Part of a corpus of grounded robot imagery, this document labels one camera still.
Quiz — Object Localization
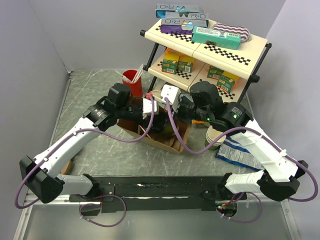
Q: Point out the cardboard cup carrier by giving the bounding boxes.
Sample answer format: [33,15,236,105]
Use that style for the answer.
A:
[60,160,72,175]
[150,133,183,153]

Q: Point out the green yellow box far left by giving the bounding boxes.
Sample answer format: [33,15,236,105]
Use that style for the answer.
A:
[161,47,181,75]

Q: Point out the brown paper bag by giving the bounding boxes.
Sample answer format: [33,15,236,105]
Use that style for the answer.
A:
[117,105,184,154]

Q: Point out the top grey R+Co box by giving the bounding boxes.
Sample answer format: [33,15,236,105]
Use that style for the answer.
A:
[155,3,209,20]

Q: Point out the purple grey R+Co box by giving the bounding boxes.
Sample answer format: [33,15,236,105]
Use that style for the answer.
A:
[160,18,209,35]

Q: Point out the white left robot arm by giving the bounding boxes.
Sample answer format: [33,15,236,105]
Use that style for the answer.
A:
[19,83,142,204]

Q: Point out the red plastic cup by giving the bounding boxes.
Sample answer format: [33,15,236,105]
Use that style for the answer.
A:
[122,69,143,98]

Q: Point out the stack of green paper cups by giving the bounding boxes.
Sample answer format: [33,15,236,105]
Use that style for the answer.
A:
[204,126,226,151]

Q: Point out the cream three-tier shelf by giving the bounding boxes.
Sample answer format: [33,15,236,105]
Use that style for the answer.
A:
[140,20,272,103]

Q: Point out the blue chips bag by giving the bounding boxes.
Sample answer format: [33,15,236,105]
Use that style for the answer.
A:
[215,136,264,172]

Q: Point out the green yellow box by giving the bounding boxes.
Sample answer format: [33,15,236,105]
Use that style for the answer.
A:
[207,65,224,80]
[177,53,196,73]
[161,47,181,75]
[216,71,240,93]

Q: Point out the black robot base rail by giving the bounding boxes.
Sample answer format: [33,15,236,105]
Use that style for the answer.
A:
[69,174,234,213]

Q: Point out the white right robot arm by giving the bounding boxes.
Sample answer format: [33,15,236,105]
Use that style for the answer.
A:
[176,81,308,202]

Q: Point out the purple wavy pouch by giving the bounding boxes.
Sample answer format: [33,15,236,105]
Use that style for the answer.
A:
[212,22,252,43]

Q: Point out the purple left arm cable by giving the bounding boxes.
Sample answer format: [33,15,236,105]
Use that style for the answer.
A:
[13,96,156,228]

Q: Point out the white wrapped straws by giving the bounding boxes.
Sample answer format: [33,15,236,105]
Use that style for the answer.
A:
[114,63,145,84]

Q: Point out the teal rectangular box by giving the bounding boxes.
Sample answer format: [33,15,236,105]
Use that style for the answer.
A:
[191,26,241,50]

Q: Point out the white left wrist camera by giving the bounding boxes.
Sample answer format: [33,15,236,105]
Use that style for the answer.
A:
[142,92,159,119]

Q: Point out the orange snack bag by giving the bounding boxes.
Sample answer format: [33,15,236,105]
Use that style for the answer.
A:
[191,120,208,125]

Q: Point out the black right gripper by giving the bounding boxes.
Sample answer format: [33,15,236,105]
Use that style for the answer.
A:
[167,94,212,125]

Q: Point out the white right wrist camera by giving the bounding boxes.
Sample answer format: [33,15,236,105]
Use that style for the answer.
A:
[160,84,181,112]

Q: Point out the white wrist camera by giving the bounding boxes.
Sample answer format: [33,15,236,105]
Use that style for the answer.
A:
[142,92,159,119]
[160,84,181,112]

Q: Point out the green yellow box far right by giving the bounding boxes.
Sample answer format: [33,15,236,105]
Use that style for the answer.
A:
[216,71,240,93]

